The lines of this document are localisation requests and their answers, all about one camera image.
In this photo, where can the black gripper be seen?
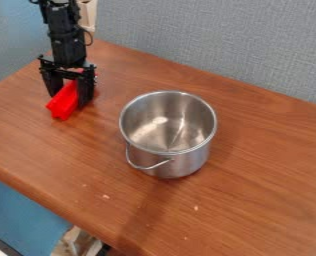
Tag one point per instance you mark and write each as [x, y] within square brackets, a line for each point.
[67, 63]

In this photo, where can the red plastic block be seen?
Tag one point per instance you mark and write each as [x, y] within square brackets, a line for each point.
[63, 103]

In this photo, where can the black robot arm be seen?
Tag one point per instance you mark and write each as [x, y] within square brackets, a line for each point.
[60, 16]

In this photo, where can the wooden shelf unit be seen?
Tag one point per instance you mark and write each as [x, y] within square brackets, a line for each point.
[87, 12]

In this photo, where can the metal pot with handle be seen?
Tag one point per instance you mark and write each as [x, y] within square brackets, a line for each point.
[167, 127]

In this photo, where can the wooden table leg frame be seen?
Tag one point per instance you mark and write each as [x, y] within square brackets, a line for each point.
[76, 243]

